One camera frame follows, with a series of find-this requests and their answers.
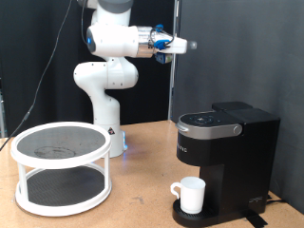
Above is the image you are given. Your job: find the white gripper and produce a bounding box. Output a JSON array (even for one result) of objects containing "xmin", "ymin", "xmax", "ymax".
[{"xmin": 154, "ymin": 34, "xmax": 198, "ymax": 55}]

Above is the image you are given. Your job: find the black Keurig coffee machine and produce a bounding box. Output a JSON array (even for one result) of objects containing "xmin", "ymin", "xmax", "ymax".
[{"xmin": 171, "ymin": 101, "xmax": 281, "ymax": 228}]

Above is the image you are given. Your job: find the white ceramic mug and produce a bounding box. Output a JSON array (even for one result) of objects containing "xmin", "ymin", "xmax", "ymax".
[{"xmin": 170, "ymin": 176, "xmax": 207, "ymax": 215}]

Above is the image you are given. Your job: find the grey metal vertical pole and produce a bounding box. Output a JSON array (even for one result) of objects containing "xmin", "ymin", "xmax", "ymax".
[{"xmin": 167, "ymin": 0, "xmax": 182, "ymax": 122}]

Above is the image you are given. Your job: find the grey backdrop fabric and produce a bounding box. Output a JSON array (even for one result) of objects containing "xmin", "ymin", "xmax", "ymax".
[{"xmin": 171, "ymin": 0, "xmax": 304, "ymax": 215}]

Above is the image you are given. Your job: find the black backdrop curtain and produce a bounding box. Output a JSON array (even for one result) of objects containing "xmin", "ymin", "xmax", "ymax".
[{"xmin": 0, "ymin": 0, "xmax": 176, "ymax": 139}]

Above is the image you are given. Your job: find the black tape strip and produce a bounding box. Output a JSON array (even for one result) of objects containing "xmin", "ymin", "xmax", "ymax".
[{"xmin": 242, "ymin": 213, "xmax": 269, "ymax": 228}]

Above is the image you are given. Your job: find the white two-tier turntable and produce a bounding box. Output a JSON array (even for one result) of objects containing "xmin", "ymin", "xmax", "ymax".
[{"xmin": 9, "ymin": 122, "xmax": 113, "ymax": 218}]

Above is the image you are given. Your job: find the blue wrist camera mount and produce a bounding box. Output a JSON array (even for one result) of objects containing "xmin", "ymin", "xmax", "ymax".
[{"xmin": 154, "ymin": 51, "xmax": 174, "ymax": 66}]

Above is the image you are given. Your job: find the blue cable clip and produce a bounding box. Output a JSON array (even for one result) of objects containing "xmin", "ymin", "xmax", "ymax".
[{"xmin": 149, "ymin": 24, "xmax": 176, "ymax": 51}]

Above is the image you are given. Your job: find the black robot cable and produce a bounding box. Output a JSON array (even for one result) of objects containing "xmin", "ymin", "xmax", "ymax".
[{"xmin": 0, "ymin": 0, "xmax": 88, "ymax": 150}]

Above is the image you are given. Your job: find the black power cord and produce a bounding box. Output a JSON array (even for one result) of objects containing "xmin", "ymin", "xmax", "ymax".
[{"xmin": 265, "ymin": 193, "xmax": 287, "ymax": 204}]

